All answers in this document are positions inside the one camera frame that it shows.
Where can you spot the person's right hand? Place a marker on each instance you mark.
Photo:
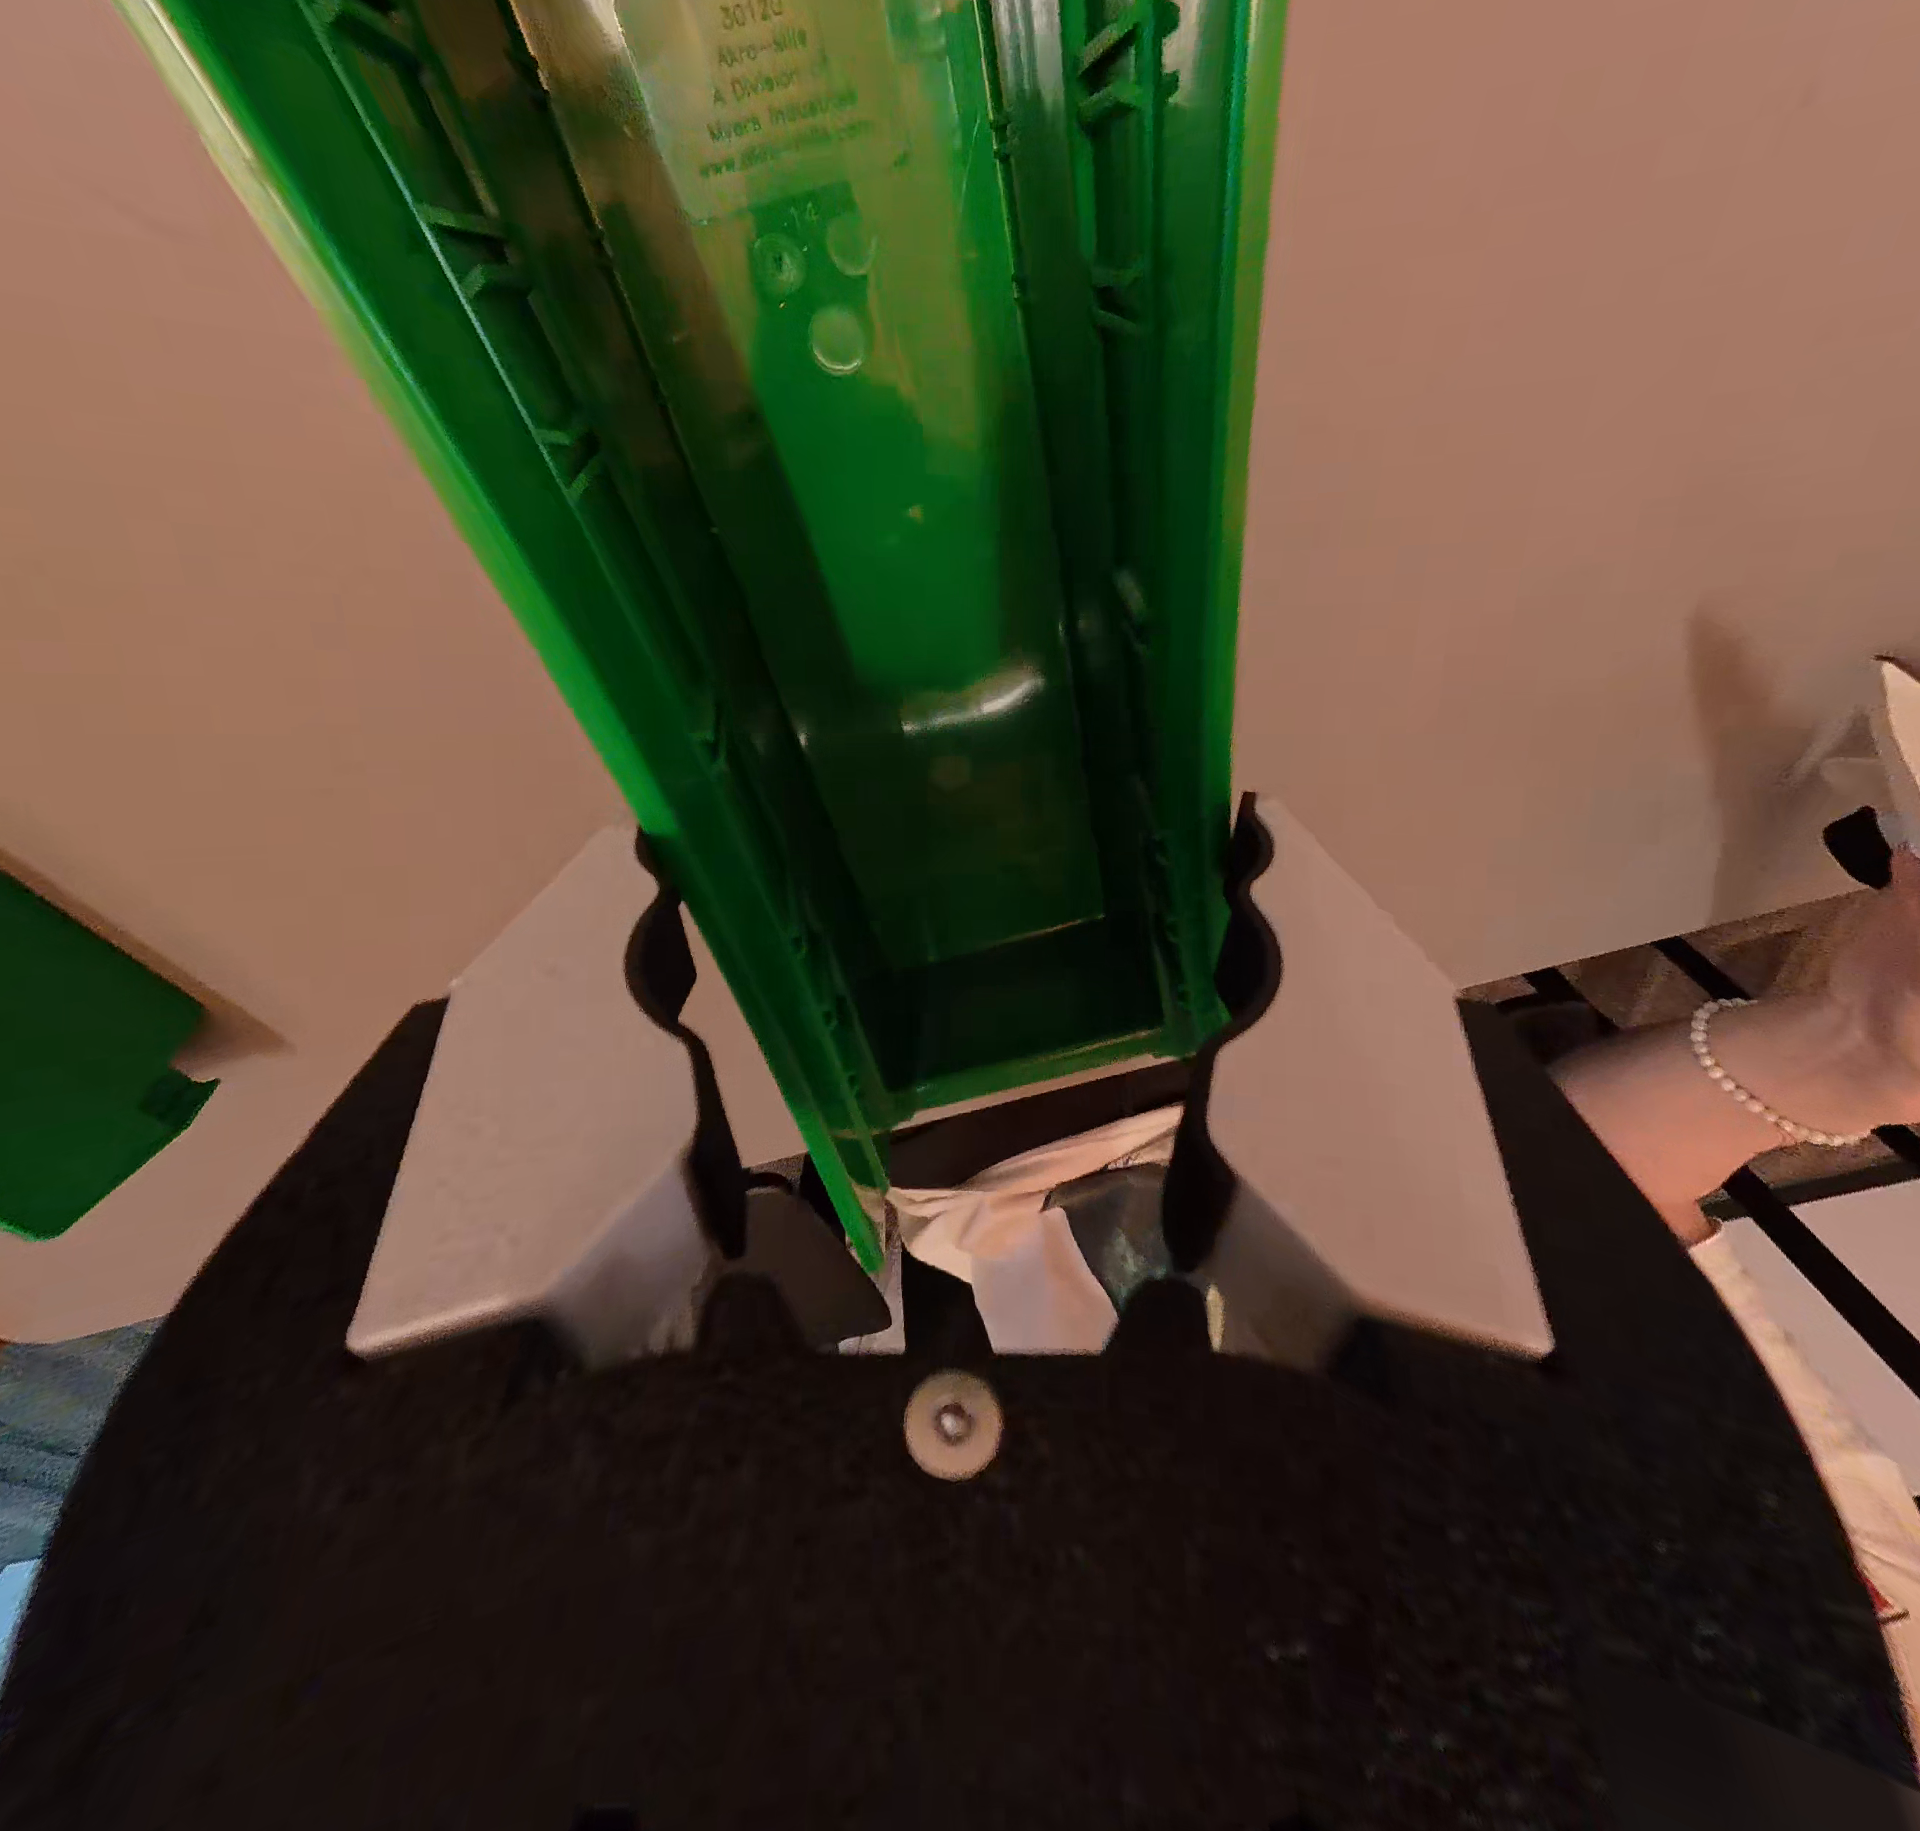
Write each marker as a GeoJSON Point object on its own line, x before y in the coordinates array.
{"type": "Point", "coordinates": [1861, 1006]}

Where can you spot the green plastic bin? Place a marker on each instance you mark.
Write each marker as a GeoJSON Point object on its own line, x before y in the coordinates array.
{"type": "Point", "coordinates": [901, 511]}
{"type": "Point", "coordinates": [76, 1066]}

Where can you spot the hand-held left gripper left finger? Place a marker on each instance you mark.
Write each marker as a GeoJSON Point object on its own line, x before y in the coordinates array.
{"type": "Point", "coordinates": [511, 1157]}

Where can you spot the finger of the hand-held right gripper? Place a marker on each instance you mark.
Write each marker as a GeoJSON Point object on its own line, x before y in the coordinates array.
{"type": "Point", "coordinates": [1898, 736]}

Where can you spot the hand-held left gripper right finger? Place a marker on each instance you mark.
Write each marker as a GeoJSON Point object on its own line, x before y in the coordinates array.
{"type": "Point", "coordinates": [1365, 1157]}

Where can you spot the grey desk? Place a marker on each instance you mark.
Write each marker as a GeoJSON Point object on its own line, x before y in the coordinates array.
{"type": "Point", "coordinates": [1501, 437]}

